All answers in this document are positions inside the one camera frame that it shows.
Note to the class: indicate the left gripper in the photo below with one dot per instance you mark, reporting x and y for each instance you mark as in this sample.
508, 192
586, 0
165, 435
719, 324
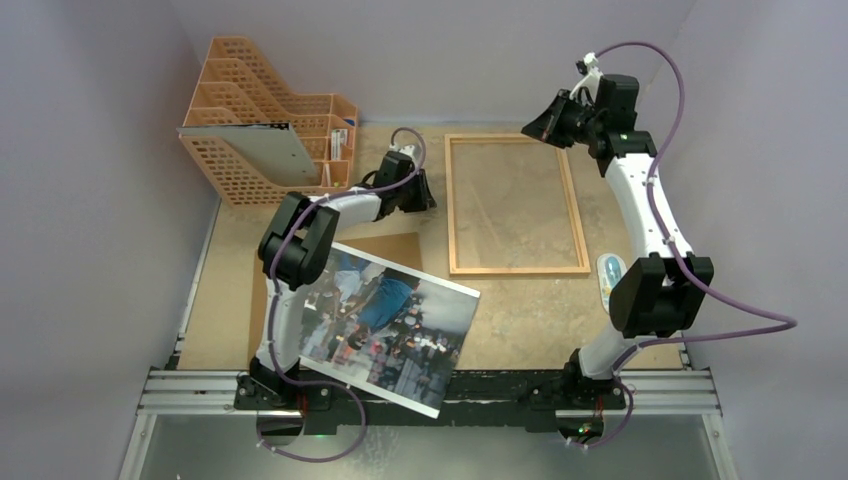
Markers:
424, 200

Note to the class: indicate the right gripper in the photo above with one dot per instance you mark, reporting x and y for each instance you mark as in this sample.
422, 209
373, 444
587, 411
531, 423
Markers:
560, 116

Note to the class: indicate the printed photo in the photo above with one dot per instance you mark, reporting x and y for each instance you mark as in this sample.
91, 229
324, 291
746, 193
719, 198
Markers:
386, 329

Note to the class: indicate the wooden picture frame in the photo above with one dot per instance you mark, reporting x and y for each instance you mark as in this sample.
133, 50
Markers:
512, 208

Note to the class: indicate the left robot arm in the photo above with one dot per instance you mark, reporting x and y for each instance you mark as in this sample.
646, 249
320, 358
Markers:
294, 252

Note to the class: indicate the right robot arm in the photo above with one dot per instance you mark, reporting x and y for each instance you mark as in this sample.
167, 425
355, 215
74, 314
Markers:
659, 295

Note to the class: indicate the brown backing board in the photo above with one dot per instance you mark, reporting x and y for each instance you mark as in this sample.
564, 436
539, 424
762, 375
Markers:
402, 248

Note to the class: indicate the blue white oval object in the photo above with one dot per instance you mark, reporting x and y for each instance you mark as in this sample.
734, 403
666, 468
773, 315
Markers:
610, 268

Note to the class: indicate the grey folder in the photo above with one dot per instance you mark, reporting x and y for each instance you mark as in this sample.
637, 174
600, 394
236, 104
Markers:
272, 149

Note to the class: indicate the orange file organizer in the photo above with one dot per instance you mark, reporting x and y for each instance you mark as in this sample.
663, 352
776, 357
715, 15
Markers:
238, 85

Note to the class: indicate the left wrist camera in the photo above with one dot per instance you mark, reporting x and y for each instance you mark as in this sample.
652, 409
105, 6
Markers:
415, 151

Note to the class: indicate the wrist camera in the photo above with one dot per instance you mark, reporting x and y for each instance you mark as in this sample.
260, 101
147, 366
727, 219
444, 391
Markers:
588, 67
415, 151

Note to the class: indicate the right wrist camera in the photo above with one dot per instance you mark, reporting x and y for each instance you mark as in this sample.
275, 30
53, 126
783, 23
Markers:
588, 67

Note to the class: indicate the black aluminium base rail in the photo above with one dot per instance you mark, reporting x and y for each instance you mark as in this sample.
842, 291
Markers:
534, 400

